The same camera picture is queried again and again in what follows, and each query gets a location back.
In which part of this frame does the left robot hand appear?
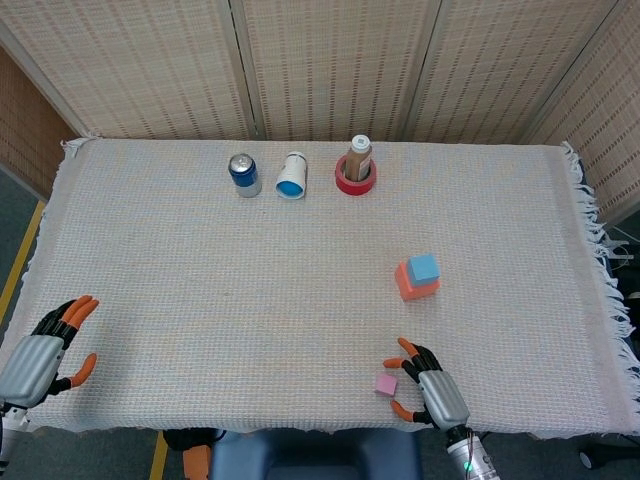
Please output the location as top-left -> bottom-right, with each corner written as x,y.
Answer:
0,294 -> 100,409

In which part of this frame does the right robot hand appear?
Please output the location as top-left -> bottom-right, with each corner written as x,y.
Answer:
383,337 -> 472,434

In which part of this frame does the small pink foam cube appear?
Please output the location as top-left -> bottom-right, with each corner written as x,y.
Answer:
374,372 -> 400,398

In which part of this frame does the medium blue foam cube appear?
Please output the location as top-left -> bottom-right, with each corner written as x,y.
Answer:
406,253 -> 441,289

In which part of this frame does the large orange foam cube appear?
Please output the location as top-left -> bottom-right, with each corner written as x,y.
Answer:
394,260 -> 442,303

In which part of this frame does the dark blue robot torso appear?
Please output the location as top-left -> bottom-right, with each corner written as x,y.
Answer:
209,429 -> 421,480

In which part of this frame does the black caster wheel base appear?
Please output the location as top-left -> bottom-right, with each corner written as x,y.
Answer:
578,437 -> 640,471

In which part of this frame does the orange and black floor object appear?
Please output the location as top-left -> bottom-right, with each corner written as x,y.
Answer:
163,427 -> 226,480

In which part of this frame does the beige woven tablecloth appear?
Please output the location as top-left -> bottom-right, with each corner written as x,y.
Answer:
0,137 -> 640,441

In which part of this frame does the red tape roll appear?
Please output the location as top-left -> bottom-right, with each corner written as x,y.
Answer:
334,153 -> 378,197

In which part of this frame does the brown bottle with white cap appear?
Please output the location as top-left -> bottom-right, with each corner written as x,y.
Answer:
344,134 -> 373,180

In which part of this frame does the white cup with blue inside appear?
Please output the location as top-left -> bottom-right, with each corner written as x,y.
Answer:
274,151 -> 308,201

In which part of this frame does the blue and silver soda can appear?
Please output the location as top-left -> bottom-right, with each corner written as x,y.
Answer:
228,153 -> 263,199

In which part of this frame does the woven bamboo folding screen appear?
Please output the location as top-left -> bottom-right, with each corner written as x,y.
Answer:
0,0 -> 640,221

